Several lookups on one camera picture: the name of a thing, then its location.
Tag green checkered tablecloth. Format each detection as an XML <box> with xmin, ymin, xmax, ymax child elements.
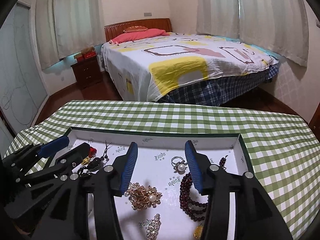
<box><xmin>7</xmin><ymin>100</ymin><xmax>319</xmax><ymax>239</ymax></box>

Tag gold round pendant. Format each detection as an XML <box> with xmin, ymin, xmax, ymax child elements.
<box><xmin>193</xmin><ymin>221</ymin><xmax>204</xmax><ymax>239</ymax></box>

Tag green white jewelry tray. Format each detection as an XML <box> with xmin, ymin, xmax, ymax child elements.
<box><xmin>50</xmin><ymin>128</ymin><xmax>253</xmax><ymax>239</ymax></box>

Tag frosted glass wardrobe door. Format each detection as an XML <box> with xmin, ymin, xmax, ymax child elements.
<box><xmin>0</xmin><ymin>3</ymin><xmax>48</xmax><ymax>133</ymax></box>

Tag bed with patterned sheet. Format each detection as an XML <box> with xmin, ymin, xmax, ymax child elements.
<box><xmin>101</xmin><ymin>33</ymin><xmax>278</xmax><ymax>101</ymax></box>

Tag dark red bead bracelet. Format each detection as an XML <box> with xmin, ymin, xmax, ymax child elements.
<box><xmin>179</xmin><ymin>154</ymin><xmax>230</xmax><ymax>222</ymax></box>

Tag white curtain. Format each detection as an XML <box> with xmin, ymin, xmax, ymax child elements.
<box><xmin>196</xmin><ymin>0</ymin><xmax>309</xmax><ymax>67</ymax></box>
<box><xmin>35</xmin><ymin>0</ymin><xmax>106</xmax><ymax>69</ymax></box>

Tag orange embroidered pillow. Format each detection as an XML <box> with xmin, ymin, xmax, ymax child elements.
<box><xmin>123</xmin><ymin>25</ymin><xmax>148</xmax><ymax>33</ymax></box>

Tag right white curtain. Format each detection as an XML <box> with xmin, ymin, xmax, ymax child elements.
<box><xmin>196</xmin><ymin>0</ymin><xmax>309</xmax><ymax>67</ymax></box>

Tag dark wooden nightstand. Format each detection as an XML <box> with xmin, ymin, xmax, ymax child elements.
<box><xmin>71</xmin><ymin>57</ymin><xmax>103</xmax><ymax>89</ymax></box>

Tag small crystal brooch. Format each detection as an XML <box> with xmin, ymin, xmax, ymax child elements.
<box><xmin>146</xmin><ymin>213</ymin><xmax>161</xmax><ymax>240</ymax></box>

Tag silver pearl ring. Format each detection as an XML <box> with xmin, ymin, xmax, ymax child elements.
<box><xmin>171</xmin><ymin>155</ymin><xmax>189</xmax><ymax>173</ymax></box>

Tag black pendant cord necklace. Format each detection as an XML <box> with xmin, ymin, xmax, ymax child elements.
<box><xmin>76</xmin><ymin>140</ymin><xmax>113</xmax><ymax>179</ymax></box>

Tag left white curtain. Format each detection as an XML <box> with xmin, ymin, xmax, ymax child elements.
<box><xmin>35</xmin><ymin>0</ymin><xmax>106</xmax><ymax>69</ymax></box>

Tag wooden headboard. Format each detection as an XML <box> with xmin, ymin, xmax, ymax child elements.
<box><xmin>104</xmin><ymin>18</ymin><xmax>172</xmax><ymax>42</ymax></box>

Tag red gold knot charm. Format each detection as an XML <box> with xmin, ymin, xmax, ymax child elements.
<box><xmin>81</xmin><ymin>147</ymin><xmax>97</xmax><ymax>166</ymax></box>

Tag red boxes on nightstand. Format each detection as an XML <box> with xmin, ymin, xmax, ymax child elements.
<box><xmin>74</xmin><ymin>47</ymin><xmax>97</xmax><ymax>62</ymax></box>

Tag pink pillow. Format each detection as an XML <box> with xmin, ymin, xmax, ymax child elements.
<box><xmin>109</xmin><ymin>28</ymin><xmax>170</xmax><ymax>44</ymax></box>

